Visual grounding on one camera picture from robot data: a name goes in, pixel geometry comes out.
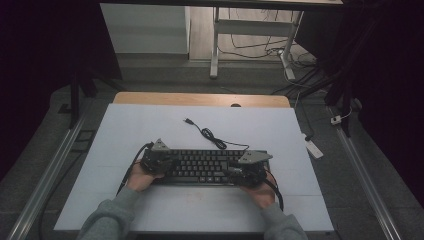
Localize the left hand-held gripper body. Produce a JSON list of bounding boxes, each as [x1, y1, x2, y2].
[[139, 138, 175, 176]]

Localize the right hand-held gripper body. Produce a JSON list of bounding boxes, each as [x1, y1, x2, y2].
[[232, 149, 274, 189]]

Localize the black keyboard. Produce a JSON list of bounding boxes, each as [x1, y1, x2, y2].
[[141, 148, 271, 186]]

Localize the person's left hand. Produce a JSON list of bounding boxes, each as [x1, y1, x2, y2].
[[126, 162, 165, 193]]

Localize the person's right hand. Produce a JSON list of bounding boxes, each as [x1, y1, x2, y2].
[[239, 170, 278, 210]]

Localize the white board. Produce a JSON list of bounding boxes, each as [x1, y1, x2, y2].
[[53, 102, 335, 233]]

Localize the white power strip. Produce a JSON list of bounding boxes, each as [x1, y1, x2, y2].
[[301, 133, 325, 160]]

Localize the black metal stand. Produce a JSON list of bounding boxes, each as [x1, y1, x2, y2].
[[324, 65, 355, 138], [67, 65, 123, 130]]

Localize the white cabinet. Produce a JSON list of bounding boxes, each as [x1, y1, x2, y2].
[[99, 3, 191, 55]]

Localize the black curtain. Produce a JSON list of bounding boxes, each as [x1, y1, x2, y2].
[[294, 0, 424, 208], [0, 0, 123, 183]]

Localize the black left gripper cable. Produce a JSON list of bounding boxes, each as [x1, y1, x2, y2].
[[116, 141, 155, 196]]

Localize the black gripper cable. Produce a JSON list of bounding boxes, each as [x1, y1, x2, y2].
[[116, 141, 155, 196], [264, 169, 285, 212]]

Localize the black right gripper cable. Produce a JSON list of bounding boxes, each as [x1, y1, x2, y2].
[[264, 169, 285, 212]]

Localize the black keyboard cable with plug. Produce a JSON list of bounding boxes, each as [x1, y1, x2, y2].
[[183, 118, 250, 152]]

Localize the black power cable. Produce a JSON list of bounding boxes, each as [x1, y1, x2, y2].
[[294, 94, 316, 142]]

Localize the aluminium floor rail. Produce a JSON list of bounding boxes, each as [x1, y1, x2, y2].
[[6, 112, 88, 240], [327, 105, 403, 240]]

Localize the tangle of floor cables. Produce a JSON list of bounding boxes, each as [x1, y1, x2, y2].
[[217, 7, 318, 69]]

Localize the white desk frame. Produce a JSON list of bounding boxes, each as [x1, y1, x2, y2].
[[208, 6, 305, 81]]

